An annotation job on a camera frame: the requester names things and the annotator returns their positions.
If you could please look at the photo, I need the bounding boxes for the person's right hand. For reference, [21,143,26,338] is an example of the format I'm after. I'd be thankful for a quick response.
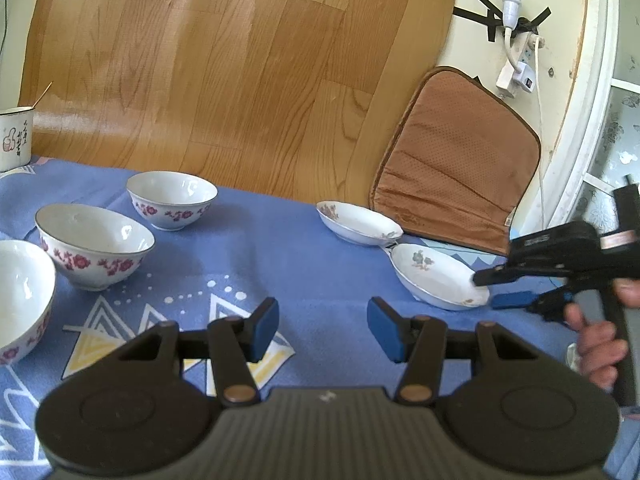
[564,279,640,392]

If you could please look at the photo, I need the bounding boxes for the medium white floral bowl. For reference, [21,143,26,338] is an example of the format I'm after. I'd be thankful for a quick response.
[34,203,156,292]

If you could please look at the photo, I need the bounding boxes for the brown seat cushion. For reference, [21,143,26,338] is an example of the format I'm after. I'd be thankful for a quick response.
[368,66,542,257]

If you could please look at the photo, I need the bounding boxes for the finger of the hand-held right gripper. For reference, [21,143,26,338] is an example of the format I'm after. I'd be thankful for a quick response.
[472,265,572,289]
[490,287,576,328]

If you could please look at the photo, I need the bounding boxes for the white door frame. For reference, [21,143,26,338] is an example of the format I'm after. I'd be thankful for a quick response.
[510,0,640,261]

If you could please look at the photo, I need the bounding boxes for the thin wooden stick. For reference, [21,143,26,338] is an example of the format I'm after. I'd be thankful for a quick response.
[31,81,53,109]

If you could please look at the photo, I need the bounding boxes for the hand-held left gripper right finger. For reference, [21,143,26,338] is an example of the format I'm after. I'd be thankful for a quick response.
[366,297,543,406]

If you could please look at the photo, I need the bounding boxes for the white enamel mug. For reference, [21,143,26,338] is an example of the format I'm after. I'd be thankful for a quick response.
[0,106,36,173]

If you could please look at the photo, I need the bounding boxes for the blue printed bedsheet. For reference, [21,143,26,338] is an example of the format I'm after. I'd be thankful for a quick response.
[0,156,640,480]

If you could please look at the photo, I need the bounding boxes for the white plate with grey flower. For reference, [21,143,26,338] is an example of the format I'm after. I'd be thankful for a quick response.
[389,243,492,311]

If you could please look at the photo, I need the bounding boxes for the large white floral bowl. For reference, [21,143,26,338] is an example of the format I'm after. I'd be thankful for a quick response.
[0,240,57,367]

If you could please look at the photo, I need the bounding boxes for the white power strip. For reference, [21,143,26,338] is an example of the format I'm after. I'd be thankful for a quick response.
[495,32,546,101]

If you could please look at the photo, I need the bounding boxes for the small white floral bowl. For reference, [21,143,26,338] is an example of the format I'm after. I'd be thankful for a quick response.
[126,171,219,232]

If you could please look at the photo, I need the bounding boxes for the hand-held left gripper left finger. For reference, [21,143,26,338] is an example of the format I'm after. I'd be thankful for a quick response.
[117,297,280,407]

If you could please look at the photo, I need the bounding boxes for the black tape strip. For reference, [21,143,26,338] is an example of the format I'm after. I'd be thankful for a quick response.
[517,6,552,31]
[452,0,506,43]

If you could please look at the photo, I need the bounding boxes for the white plate with rim flowers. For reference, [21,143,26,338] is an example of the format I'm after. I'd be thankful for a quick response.
[316,200,404,247]

